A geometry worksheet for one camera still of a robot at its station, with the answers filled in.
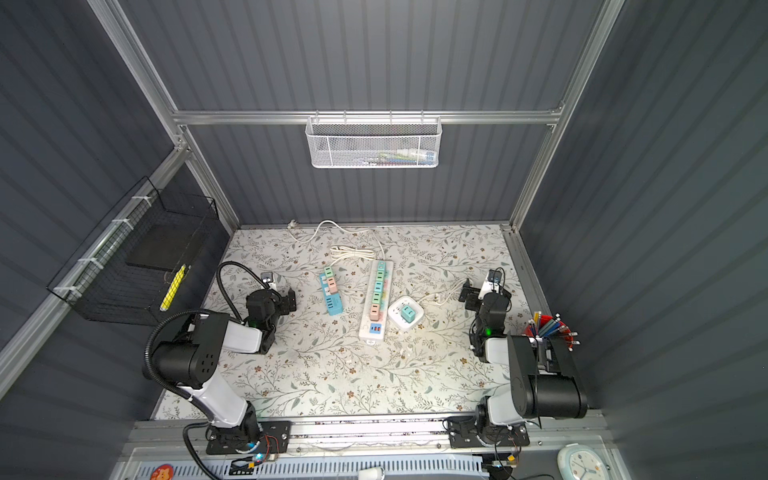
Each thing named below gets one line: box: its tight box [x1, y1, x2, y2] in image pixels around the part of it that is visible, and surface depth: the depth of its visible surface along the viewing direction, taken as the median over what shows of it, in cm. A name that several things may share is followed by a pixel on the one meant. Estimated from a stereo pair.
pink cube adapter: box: [370, 304, 380, 321], surface depth 91 cm
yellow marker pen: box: [160, 264, 187, 312], surface depth 71 cm
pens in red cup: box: [524, 311, 581, 352], surface depth 79 cm
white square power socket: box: [387, 296, 425, 331], surface depth 95 cm
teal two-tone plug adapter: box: [400, 305, 416, 324], surface depth 91 cm
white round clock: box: [557, 443, 609, 480], surface depth 69 cm
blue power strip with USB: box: [319, 273, 343, 316], surface depth 98 cm
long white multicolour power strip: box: [358, 260, 394, 345], surface depth 93 cm
